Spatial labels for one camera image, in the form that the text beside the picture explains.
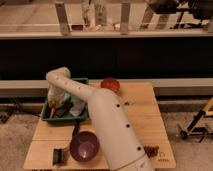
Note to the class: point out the black utensil handle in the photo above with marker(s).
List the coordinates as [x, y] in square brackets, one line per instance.
[76, 128]

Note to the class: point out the red orange bowl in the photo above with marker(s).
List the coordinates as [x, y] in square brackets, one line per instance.
[111, 83]

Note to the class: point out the small dark metal block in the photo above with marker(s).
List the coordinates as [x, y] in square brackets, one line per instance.
[59, 156]

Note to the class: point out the purple bowl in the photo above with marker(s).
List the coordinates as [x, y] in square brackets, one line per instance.
[84, 146]

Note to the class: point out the pale cloth in tray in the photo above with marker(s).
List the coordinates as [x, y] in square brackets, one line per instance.
[78, 106]

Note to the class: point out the dark crumbs pile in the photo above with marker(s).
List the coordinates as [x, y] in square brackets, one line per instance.
[151, 151]

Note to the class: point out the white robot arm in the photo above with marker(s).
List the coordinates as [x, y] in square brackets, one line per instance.
[120, 145]

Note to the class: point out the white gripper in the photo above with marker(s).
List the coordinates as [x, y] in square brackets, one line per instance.
[55, 96]

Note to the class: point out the yellow black stand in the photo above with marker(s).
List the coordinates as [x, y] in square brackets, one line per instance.
[193, 129]

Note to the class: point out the green plastic tray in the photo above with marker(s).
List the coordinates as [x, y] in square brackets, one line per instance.
[62, 114]

